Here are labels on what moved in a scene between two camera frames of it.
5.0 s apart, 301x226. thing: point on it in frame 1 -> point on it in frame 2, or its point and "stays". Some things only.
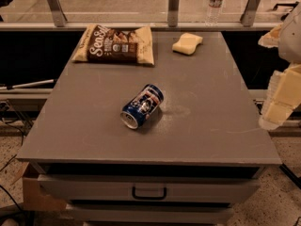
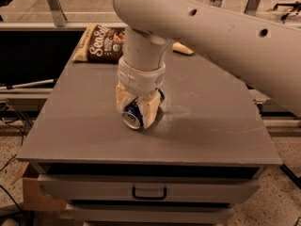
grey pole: [28, 84] stays
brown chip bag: [101, 43] stays
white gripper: [292, 38] -> [141, 80]
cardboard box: [33, 198] stays
